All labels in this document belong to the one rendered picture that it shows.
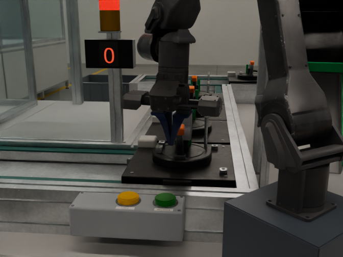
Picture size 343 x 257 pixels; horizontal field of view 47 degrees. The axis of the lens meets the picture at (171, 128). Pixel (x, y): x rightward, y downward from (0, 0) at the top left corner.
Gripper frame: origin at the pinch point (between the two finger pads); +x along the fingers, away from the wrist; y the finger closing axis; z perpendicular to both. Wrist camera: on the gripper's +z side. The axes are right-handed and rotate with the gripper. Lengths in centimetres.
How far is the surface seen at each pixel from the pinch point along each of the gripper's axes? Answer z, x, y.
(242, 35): -1064, 37, -48
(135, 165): -7.1, 11.7, -9.7
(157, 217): 11.2, 13.5, 0.6
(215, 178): -3.8, 11.0, 8.8
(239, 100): -133, 21, 6
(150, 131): -34.8, 12.0, -14.0
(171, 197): 7.6, 11.0, 2.1
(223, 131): -39.7, 11.4, 6.9
